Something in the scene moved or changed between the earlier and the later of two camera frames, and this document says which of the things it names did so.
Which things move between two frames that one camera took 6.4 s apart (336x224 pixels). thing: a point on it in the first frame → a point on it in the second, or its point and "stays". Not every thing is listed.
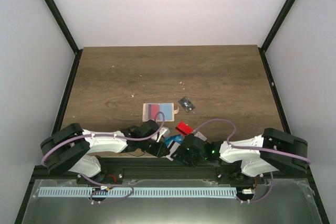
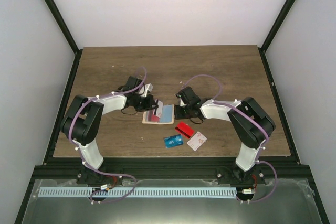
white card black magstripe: [172, 147] → [157, 112]
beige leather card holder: [149, 110] stays
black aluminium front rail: [121, 168] stays
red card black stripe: [184, 128] stays
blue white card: [177, 139] stays
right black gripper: [181, 157] → [178, 115]
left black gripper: [158, 152] → [149, 105]
